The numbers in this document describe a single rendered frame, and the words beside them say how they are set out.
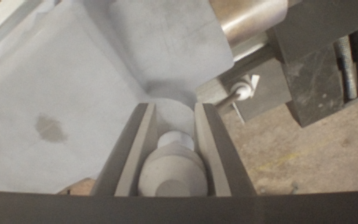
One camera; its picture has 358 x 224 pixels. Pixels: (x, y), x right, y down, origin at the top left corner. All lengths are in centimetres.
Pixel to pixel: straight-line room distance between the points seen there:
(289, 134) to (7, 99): 181
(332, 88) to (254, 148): 130
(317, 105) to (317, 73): 9
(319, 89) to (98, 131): 51
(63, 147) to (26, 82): 7
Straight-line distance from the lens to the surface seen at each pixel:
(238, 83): 46
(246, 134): 171
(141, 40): 17
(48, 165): 24
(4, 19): 59
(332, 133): 208
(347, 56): 59
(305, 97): 57
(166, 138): 17
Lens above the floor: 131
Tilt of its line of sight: 61 degrees down
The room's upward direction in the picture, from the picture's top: 179 degrees clockwise
